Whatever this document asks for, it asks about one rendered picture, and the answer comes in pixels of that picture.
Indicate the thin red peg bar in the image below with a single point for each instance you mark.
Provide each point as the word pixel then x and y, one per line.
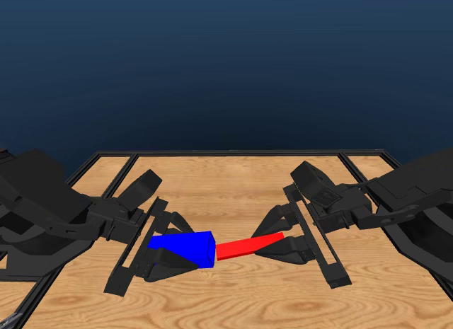
pixel 244 247

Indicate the silver aluminium rail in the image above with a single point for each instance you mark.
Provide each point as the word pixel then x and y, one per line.
pixel 8 322

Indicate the blue hollow socket block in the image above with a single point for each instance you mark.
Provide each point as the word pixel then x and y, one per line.
pixel 191 244

